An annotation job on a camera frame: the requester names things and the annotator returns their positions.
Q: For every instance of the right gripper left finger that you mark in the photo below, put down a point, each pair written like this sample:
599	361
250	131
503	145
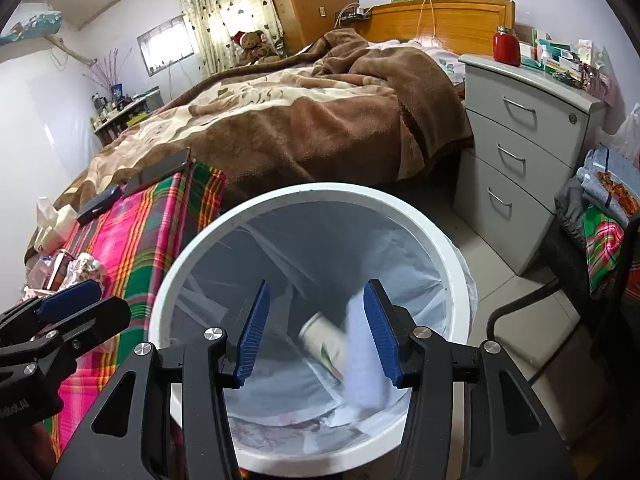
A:
126	433

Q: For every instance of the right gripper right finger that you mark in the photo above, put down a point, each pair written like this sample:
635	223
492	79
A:
507	432

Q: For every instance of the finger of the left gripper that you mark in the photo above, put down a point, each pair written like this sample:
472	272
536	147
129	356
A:
30	334
67	299

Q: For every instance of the white trash bin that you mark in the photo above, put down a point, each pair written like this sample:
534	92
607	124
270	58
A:
310	319

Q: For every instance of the red strawberry milk carton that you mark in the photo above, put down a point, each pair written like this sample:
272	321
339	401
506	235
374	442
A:
48	273

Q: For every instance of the white trash bag liner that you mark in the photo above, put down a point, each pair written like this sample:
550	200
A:
325	284

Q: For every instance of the tissue pack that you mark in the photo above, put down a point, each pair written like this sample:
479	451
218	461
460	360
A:
53	226

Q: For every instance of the plaid tablecloth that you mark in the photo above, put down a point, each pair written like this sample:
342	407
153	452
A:
137	241

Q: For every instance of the dark blue glasses case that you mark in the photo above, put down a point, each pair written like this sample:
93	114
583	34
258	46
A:
99	204

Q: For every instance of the cluttered side desk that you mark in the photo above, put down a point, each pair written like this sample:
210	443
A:
117	121

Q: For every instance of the black smartphone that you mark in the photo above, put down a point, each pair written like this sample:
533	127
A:
159	171

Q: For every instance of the dried branch vase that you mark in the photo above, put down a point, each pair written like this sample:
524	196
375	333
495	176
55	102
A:
106	72

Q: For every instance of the air conditioner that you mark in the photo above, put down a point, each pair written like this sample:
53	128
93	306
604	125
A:
40	25

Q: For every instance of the window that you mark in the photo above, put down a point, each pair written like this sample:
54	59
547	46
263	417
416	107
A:
166	44

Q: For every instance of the grey drawer cabinet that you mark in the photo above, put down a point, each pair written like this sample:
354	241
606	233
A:
530	133

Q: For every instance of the teddy bear with santa hat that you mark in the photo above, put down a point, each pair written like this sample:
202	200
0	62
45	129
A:
254	48

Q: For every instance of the brown fleece blanket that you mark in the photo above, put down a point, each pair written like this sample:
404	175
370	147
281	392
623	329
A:
341	111

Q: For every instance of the patterned curtain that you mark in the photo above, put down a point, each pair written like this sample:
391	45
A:
215	23

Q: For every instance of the items on cabinet top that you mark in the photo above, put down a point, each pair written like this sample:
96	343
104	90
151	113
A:
582	65

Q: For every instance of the red jar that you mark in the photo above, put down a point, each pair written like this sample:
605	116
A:
506	47

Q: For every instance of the wooden headboard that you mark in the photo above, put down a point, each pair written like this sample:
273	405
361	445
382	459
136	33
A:
460	26

